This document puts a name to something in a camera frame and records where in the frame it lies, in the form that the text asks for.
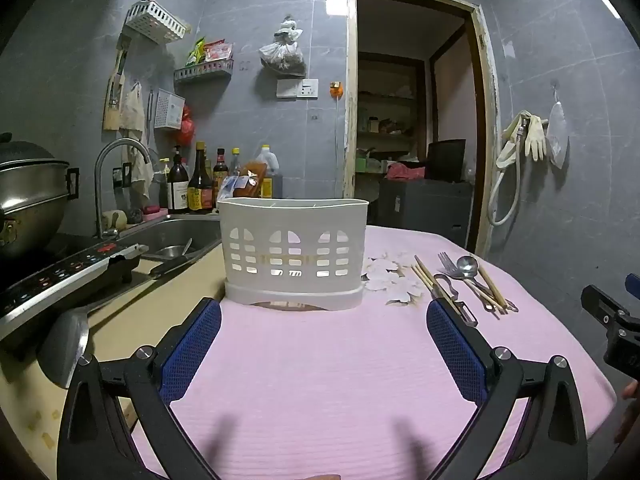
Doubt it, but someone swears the wooden cutting board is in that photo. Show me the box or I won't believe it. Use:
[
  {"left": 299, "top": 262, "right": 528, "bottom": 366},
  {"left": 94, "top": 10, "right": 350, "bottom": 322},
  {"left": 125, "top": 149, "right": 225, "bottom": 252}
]
[{"left": 102, "top": 35, "right": 127, "bottom": 132}]

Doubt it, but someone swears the red cloth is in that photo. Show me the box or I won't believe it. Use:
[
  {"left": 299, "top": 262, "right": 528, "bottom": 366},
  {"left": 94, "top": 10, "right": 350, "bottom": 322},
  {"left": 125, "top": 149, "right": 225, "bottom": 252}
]
[{"left": 387, "top": 161, "right": 426, "bottom": 181}]

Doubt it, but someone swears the hanging bag of dried goods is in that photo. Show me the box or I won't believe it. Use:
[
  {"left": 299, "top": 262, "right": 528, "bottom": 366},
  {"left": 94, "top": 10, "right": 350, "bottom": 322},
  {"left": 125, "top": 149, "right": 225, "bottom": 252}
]
[{"left": 259, "top": 15, "right": 307, "bottom": 79}]

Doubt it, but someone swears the dark glass pump bottle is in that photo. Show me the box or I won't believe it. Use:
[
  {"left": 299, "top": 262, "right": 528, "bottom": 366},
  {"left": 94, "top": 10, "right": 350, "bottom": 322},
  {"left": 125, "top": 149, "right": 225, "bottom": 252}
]
[{"left": 167, "top": 146, "right": 190, "bottom": 212}]

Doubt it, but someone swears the white slotted wall basket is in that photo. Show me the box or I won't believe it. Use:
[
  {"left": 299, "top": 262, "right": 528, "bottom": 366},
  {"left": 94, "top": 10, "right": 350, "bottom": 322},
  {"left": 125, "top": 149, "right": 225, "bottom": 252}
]
[{"left": 125, "top": 0, "right": 189, "bottom": 44}]

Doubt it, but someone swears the steel bowl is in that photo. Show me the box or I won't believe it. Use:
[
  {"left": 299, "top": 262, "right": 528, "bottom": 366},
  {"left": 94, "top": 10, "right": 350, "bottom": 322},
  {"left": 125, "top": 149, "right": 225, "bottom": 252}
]
[{"left": 152, "top": 244, "right": 193, "bottom": 259}]

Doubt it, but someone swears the metal peeler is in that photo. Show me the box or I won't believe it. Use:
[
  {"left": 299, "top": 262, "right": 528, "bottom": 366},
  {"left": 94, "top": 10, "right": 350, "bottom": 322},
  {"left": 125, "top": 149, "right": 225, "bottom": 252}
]
[{"left": 434, "top": 272, "right": 479, "bottom": 327}]

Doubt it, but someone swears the orange spice bag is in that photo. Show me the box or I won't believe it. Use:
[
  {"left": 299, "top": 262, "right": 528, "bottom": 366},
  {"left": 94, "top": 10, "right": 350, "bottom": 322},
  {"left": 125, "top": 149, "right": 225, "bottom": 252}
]
[{"left": 235, "top": 160, "right": 267, "bottom": 199}]

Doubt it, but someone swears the cream rubber glove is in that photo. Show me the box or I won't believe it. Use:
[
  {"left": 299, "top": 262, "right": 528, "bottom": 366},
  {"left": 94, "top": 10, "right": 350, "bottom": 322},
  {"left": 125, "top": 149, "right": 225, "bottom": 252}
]
[
  {"left": 495, "top": 110, "right": 531, "bottom": 169},
  {"left": 524, "top": 115, "right": 549, "bottom": 162}
]

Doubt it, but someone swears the wooden shelf unit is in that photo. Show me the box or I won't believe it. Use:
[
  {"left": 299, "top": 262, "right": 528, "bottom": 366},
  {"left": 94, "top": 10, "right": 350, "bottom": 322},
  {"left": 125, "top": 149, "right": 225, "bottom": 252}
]
[{"left": 357, "top": 52, "right": 427, "bottom": 171}]

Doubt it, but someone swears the person's right hand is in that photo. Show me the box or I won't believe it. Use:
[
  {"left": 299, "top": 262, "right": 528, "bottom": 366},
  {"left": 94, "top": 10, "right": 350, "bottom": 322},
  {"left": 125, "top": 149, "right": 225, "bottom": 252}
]
[{"left": 621, "top": 380, "right": 640, "bottom": 444}]

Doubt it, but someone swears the dark grey cabinet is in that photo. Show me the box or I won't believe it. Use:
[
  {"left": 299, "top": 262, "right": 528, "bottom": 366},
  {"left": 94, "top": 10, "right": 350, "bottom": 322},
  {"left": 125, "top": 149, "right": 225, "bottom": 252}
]
[{"left": 376, "top": 177, "right": 474, "bottom": 249}]

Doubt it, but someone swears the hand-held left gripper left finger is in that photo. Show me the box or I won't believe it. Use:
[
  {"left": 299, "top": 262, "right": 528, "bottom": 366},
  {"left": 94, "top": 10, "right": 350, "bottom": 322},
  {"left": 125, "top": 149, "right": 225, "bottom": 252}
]
[{"left": 56, "top": 297, "right": 223, "bottom": 480}]

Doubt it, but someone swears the stained dish rag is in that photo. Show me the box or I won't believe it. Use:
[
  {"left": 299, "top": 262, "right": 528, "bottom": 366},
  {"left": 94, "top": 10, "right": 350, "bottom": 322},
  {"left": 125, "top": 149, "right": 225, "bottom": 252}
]
[{"left": 120, "top": 82, "right": 155, "bottom": 199}]

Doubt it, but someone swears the hanging kitchen knife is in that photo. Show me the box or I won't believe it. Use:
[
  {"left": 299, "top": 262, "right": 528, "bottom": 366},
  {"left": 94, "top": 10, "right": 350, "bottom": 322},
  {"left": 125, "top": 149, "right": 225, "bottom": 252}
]
[{"left": 109, "top": 35, "right": 126, "bottom": 111}]

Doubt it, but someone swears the curved metal faucet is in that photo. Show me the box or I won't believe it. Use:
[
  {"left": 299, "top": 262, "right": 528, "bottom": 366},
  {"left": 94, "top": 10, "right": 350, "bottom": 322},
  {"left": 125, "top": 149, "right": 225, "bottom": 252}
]
[{"left": 94, "top": 138, "right": 152, "bottom": 241}]

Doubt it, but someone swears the steel kitchen sink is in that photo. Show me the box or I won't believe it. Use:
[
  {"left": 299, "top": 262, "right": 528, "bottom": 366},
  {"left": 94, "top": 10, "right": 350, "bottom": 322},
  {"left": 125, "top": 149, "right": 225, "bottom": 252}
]
[{"left": 117, "top": 214, "right": 223, "bottom": 271}]

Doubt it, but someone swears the tall soy sauce bottle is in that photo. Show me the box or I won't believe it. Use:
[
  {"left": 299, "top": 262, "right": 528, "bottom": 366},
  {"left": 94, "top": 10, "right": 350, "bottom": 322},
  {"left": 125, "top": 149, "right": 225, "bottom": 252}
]
[{"left": 187, "top": 141, "right": 214, "bottom": 212}]

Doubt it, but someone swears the wooden door frame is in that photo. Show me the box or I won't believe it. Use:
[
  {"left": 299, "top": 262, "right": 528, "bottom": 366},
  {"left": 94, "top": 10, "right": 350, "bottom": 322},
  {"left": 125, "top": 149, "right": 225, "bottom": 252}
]
[{"left": 344, "top": 0, "right": 502, "bottom": 261}]

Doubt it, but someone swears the white hose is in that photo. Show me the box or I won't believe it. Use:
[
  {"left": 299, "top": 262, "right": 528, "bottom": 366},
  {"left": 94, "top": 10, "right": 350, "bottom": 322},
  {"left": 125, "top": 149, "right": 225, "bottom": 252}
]
[{"left": 487, "top": 125, "right": 526, "bottom": 227}]

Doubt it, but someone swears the induction cooker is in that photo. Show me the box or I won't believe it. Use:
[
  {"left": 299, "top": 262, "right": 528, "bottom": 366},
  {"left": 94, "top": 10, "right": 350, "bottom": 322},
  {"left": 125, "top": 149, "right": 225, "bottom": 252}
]
[{"left": 0, "top": 241, "right": 151, "bottom": 343}]

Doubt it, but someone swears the red-label sauce bottle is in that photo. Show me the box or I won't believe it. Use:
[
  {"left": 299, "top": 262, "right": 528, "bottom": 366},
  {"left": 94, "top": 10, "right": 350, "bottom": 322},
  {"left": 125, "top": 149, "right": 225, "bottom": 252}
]
[{"left": 213, "top": 147, "right": 229, "bottom": 201}]

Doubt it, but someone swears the metal fork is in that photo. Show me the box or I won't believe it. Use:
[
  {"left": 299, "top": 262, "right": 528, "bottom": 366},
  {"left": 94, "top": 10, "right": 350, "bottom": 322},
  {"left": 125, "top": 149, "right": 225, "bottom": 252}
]
[{"left": 438, "top": 251, "right": 501, "bottom": 313}]

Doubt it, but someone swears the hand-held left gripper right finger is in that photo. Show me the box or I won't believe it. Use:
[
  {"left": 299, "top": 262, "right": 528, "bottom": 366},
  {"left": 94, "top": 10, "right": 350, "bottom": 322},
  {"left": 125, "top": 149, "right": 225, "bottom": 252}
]
[{"left": 426, "top": 298, "right": 589, "bottom": 480}]

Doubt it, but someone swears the white plastic utensil basket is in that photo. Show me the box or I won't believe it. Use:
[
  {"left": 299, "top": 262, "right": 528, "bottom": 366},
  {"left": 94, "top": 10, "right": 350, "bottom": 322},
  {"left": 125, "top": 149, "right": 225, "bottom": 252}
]
[{"left": 216, "top": 197, "right": 370, "bottom": 311}]

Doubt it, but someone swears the red snack packet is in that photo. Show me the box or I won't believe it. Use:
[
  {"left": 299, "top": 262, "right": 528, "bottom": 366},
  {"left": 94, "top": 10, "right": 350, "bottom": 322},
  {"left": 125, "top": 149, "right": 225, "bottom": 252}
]
[{"left": 202, "top": 40, "right": 235, "bottom": 63}]

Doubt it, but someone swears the grey wall rack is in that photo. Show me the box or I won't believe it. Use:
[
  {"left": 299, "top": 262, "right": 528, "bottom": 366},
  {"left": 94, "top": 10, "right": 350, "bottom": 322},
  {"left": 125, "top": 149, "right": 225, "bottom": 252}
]
[{"left": 173, "top": 58, "right": 235, "bottom": 84}]

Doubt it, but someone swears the metal spoon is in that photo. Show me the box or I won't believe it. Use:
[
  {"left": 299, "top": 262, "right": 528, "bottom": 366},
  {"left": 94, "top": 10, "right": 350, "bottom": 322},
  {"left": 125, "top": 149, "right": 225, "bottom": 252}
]
[{"left": 456, "top": 255, "right": 518, "bottom": 312}]

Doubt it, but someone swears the pink floral tablecloth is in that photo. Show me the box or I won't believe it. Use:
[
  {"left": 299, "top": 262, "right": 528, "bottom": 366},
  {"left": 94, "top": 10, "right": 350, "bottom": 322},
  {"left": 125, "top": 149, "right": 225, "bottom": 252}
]
[{"left": 130, "top": 225, "right": 618, "bottom": 480}]

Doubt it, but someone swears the white perforated wall holder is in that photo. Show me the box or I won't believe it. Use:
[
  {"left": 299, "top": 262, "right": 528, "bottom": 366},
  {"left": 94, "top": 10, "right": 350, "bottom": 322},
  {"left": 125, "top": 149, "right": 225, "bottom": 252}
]
[{"left": 154, "top": 88, "right": 186, "bottom": 130}]

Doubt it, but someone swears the clear plastic bag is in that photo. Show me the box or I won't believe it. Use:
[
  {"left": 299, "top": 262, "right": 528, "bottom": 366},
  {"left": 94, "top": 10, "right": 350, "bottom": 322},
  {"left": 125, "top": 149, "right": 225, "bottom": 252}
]
[{"left": 546, "top": 101, "right": 570, "bottom": 169}]

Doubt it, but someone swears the red plastic bag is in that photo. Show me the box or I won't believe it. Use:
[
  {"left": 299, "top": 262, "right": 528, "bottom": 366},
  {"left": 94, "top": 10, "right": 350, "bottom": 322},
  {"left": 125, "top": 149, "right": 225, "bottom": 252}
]
[{"left": 176, "top": 105, "right": 195, "bottom": 147}]

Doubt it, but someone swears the large oil jug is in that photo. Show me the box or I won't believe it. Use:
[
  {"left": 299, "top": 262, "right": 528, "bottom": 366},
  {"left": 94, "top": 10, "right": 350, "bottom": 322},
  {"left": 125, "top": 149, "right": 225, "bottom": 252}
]
[{"left": 252, "top": 145, "right": 282, "bottom": 199}]

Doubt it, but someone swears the green snack packet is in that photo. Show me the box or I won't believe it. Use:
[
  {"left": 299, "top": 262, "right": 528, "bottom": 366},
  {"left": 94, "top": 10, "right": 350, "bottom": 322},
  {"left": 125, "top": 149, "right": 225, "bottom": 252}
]
[{"left": 186, "top": 37, "right": 207, "bottom": 67}]

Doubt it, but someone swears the white and blue bag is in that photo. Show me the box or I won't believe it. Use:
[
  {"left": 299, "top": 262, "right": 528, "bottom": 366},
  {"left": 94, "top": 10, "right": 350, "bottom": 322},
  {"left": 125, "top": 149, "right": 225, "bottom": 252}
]
[{"left": 217, "top": 175, "right": 247, "bottom": 202}]

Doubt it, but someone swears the clear pump bottle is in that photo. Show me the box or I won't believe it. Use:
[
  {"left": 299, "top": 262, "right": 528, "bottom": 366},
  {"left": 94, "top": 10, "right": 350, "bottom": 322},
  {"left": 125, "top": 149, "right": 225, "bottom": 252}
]
[{"left": 157, "top": 157, "right": 171, "bottom": 208}]

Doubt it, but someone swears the metal steamer pot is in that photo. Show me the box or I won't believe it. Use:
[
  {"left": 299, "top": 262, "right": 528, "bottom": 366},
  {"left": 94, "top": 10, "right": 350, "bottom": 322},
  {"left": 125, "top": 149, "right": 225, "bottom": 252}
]
[{"left": 0, "top": 132, "right": 71, "bottom": 261}]

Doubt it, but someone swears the black-handled kitchen knife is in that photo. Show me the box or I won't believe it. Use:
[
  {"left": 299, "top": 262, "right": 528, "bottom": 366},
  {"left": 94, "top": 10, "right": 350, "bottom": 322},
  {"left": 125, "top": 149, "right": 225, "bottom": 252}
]
[{"left": 37, "top": 254, "right": 193, "bottom": 390}]

